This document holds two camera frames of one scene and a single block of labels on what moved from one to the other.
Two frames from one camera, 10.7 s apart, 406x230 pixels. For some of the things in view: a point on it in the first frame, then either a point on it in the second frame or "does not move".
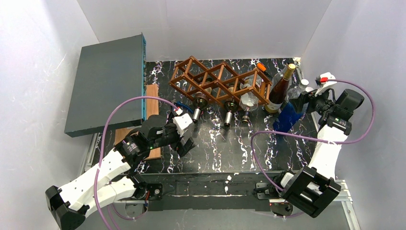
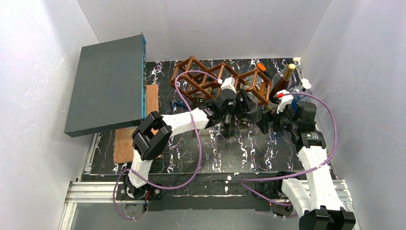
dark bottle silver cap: [200, 101] does not move
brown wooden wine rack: [220, 82] does not move
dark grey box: [108, 72] does not move
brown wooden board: [152, 109] does not move
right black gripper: [304, 101] → [265, 119]
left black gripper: [179, 136] → [242, 101]
